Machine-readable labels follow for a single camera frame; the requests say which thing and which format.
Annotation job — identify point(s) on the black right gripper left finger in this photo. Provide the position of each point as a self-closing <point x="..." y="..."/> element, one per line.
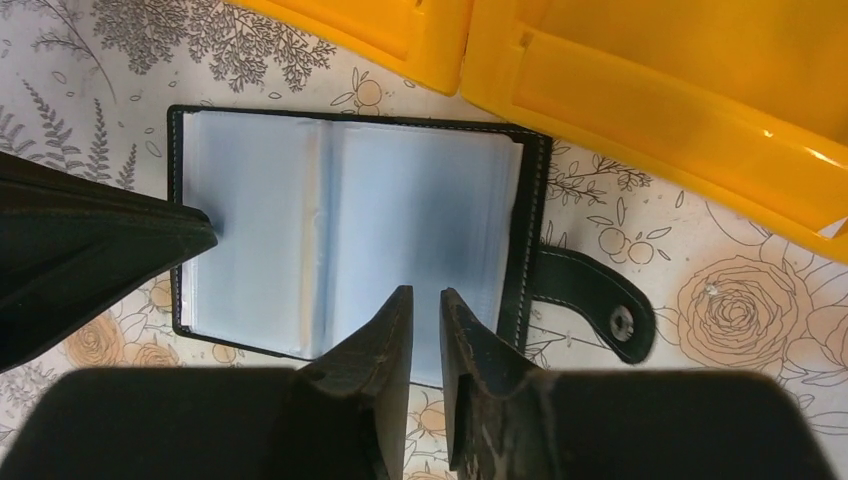
<point x="342" y="416"/>

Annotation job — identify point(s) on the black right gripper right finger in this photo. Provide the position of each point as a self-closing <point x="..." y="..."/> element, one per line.
<point x="507" y="418"/>

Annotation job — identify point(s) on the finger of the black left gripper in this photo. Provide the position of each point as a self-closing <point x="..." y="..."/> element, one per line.
<point x="71" y="248"/>

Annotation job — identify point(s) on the black leather card holder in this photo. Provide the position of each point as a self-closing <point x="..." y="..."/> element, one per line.
<point x="319" y="217"/>

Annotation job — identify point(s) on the yellow plastic divided bin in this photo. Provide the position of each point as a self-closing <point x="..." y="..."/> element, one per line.
<point x="742" y="102"/>

